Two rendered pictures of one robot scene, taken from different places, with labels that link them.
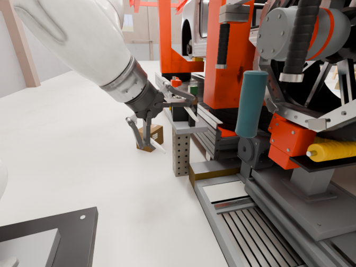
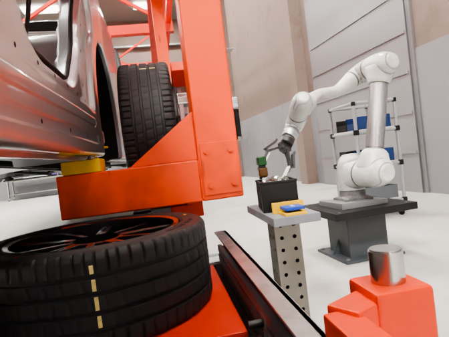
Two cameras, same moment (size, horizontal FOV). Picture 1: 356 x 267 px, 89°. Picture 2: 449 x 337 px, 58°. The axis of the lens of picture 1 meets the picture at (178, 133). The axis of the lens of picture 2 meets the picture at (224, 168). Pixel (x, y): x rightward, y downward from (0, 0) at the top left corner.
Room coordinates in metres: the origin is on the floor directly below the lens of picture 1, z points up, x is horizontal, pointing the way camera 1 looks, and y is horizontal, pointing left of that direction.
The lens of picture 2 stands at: (2.68, -0.10, 0.68)
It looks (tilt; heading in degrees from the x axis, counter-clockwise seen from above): 2 degrees down; 184
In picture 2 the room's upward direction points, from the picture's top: 7 degrees counter-clockwise
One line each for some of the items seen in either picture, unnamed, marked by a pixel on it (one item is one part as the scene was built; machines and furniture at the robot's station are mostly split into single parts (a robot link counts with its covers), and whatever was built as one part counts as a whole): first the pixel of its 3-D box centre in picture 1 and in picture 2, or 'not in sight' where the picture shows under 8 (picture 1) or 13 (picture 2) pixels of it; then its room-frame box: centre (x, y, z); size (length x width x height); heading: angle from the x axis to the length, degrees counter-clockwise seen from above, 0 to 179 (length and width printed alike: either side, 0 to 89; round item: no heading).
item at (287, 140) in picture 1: (297, 142); (186, 199); (0.63, -0.47, 0.48); 0.16 x 0.12 x 0.17; 103
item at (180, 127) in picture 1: (182, 117); (279, 212); (1.06, -0.03, 0.44); 0.43 x 0.17 x 0.03; 13
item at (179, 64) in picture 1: (187, 60); not in sight; (3.00, -0.14, 0.69); 0.52 x 0.17 x 0.35; 103
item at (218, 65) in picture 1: (223, 45); (236, 124); (0.73, -0.17, 0.83); 0.04 x 0.04 x 0.16
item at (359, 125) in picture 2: not in sight; (365, 158); (-1.08, 0.89, 0.50); 0.54 x 0.42 x 1.00; 13
